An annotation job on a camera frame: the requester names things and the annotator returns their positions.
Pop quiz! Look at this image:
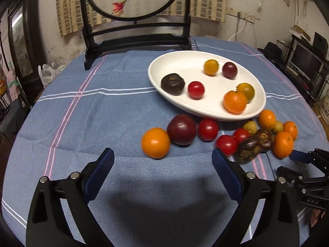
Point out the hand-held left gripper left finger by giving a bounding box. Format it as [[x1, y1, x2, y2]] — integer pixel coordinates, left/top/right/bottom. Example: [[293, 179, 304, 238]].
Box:
[[26, 148, 115, 247]]

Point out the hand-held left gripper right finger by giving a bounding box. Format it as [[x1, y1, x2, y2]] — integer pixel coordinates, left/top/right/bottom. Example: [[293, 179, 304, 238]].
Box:
[[211, 148, 301, 247]]

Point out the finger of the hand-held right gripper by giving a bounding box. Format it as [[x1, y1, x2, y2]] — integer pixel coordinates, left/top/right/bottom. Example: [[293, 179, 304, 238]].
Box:
[[289, 148, 329, 171], [276, 166, 329, 189]]

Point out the white oval plate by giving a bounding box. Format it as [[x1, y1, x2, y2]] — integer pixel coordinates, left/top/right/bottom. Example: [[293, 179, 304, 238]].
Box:
[[148, 51, 267, 122]]

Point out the person's right hand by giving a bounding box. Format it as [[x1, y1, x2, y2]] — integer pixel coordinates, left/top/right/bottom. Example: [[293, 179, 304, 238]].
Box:
[[310, 208, 325, 227]]

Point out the red tomato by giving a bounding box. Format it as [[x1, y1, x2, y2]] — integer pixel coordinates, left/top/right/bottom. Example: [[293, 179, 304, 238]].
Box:
[[188, 81, 205, 100], [216, 135, 238, 157], [198, 119, 220, 142], [233, 128, 250, 144]]

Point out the dark mangosteen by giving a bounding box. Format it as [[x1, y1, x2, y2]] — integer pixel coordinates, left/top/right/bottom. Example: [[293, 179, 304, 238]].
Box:
[[254, 128, 276, 153], [234, 138, 263, 165]]

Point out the blue striped tablecloth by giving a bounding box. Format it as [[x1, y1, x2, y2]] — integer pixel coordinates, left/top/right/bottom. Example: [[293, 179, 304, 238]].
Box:
[[1, 36, 328, 247]]

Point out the large dark purple plum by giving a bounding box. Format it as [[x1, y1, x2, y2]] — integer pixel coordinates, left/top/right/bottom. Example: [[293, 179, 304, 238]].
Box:
[[167, 114, 197, 146]]

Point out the dark equipment shelf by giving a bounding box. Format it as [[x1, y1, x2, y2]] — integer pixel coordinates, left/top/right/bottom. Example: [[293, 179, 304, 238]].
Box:
[[276, 35, 329, 108]]

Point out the green orange tangerine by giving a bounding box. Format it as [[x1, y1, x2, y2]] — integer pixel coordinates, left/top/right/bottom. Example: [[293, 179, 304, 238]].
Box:
[[236, 83, 255, 104]]

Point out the black monitor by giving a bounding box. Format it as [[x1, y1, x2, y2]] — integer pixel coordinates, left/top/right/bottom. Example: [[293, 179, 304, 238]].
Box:
[[287, 42, 324, 80]]

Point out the small dark purple plum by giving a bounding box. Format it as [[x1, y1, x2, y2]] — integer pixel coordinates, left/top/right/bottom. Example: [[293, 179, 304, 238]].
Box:
[[222, 62, 238, 79]]

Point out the dark passion fruit on plate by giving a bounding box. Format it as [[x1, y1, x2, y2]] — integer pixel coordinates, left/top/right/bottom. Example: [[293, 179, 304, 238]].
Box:
[[161, 73, 185, 96]]

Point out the yellow orange tomato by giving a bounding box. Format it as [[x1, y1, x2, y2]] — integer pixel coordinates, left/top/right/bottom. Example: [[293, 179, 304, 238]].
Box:
[[204, 59, 219, 76]]

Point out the black hat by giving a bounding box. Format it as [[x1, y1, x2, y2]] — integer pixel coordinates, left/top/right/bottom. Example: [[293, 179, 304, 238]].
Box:
[[263, 42, 284, 62]]

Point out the white plastic bag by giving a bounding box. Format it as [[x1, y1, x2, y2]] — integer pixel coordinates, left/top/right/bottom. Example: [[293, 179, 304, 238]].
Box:
[[38, 64, 60, 89]]

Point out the black box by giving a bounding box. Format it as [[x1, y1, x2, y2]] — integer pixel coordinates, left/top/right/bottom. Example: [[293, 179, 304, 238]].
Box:
[[313, 31, 329, 54]]

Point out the dark framed painting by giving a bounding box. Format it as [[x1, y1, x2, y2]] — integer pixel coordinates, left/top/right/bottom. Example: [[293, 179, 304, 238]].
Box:
[[7, 2, 36, 79]]

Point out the white wall cable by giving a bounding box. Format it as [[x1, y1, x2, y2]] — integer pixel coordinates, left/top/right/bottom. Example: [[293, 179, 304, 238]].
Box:
[[227, 2, 263, 49]]

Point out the wall power socket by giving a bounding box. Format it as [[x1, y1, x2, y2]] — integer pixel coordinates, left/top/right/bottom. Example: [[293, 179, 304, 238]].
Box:
[[237, 11, 255, 23]]

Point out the checked beige wall curtain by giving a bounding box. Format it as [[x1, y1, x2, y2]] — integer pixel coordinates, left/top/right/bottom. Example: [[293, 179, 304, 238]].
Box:
[[56, 0, 228, 37]]

